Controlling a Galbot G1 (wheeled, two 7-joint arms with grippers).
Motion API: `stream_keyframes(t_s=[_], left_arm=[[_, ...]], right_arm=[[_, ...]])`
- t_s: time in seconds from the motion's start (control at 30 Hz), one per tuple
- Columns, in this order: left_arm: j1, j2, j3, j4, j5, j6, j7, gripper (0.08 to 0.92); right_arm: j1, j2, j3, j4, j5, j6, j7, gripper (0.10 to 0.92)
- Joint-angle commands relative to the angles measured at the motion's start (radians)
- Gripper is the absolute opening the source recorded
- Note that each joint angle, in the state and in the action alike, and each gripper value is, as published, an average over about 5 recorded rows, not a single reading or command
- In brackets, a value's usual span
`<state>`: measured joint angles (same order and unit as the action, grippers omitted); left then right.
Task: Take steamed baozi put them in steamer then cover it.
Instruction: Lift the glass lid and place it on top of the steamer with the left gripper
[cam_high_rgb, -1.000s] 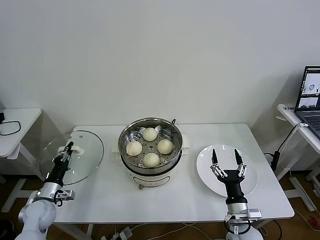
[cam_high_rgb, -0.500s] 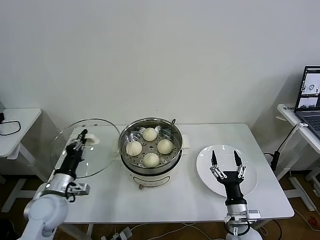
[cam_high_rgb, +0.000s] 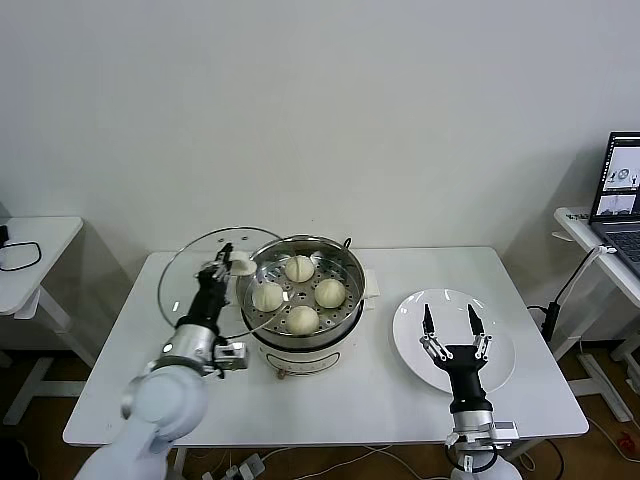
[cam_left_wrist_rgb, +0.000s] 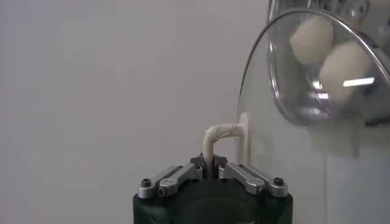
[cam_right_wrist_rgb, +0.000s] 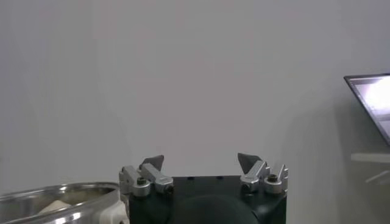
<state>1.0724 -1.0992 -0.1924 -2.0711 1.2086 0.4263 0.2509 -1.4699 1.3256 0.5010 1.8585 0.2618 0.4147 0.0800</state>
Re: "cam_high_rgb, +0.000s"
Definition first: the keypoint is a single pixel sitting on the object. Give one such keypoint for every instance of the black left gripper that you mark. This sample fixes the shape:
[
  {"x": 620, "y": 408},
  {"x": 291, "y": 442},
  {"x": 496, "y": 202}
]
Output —
[{"x": 207, "y": 300}]

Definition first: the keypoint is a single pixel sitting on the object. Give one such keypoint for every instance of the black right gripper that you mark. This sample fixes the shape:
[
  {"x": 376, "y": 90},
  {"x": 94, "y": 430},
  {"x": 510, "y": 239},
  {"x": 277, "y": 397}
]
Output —
[{"x": 465, "y": 370}]

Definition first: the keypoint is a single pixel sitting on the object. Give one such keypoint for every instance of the white steamed baozi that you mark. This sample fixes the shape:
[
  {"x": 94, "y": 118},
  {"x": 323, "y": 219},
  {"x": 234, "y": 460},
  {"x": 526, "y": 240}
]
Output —
[
  {"x": 302, "y": 320},
  {"x": 330, "y": 292},
  {"x": 267, "y": 297},
  {"x": 300, "y": 268}
]

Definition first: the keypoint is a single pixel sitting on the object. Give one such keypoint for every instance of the round glass pot lid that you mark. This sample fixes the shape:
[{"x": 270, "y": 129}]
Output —
[{"x": 172, "y": 285}]

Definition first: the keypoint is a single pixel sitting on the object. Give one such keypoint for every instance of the perforated steel steamer basket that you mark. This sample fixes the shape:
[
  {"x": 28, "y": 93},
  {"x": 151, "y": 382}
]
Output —
[{"x": 330, "y": 320}]

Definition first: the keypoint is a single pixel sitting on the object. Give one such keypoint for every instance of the round white plate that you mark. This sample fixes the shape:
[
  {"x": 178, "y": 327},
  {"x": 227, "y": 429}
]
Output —
[{"x": 410, "y": 345}]

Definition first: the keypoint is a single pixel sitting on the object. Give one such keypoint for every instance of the black power brick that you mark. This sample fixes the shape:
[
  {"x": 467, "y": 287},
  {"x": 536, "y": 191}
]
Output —
[{"x": 550, "y": 320}]

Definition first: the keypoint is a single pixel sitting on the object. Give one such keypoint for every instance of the cream electric cooker pot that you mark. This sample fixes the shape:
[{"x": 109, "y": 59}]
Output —
[{"x": 305, "y": 360}]

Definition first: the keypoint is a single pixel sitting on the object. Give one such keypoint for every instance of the white power strip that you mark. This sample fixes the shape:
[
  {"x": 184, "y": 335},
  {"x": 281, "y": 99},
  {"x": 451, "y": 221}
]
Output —
[{"x": 247, "y": 467}]

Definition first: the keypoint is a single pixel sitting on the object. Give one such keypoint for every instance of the small red floor object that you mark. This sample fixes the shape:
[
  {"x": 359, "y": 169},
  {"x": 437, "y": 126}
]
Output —
[{"x": 627, "y": 442}]

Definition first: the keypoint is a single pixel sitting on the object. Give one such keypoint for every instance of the small black adapter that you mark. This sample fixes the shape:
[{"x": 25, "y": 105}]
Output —
[{"x": 5, "y": 232}]

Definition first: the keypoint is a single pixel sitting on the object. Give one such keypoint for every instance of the grey open laptop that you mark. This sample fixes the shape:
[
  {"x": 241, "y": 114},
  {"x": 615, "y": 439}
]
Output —
[{"x": 625, "y": 170}]

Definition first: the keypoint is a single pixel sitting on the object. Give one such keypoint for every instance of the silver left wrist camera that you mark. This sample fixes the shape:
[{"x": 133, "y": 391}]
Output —
[{"x": 231, "y": 357}]

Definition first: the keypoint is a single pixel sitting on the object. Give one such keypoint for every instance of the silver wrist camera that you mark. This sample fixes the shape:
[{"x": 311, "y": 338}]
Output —
[
  {"x": 231, "y": 357},
  {"x": 502, "y": 430}
]

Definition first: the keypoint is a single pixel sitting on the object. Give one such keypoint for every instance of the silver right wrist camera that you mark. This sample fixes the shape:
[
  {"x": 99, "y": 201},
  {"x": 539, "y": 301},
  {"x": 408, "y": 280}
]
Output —
[{"x": 502, "y": 430}]

